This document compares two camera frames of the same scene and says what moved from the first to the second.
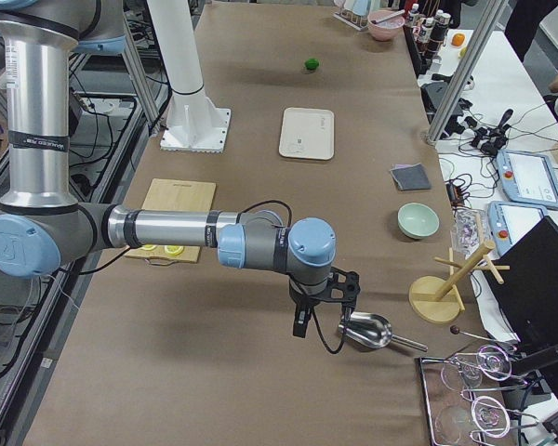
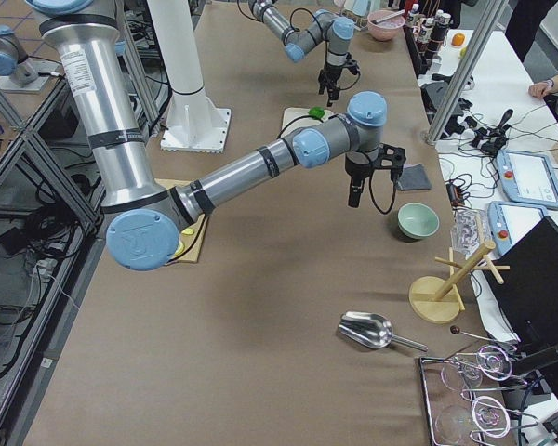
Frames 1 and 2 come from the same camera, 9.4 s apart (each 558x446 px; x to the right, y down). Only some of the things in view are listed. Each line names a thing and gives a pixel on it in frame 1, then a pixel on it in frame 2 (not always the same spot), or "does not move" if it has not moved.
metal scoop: x=372 y=331 does not move
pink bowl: x=385 y=24 does not move
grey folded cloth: x=411 y=177 does not move
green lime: x=312 y=63 to x=317 y=111
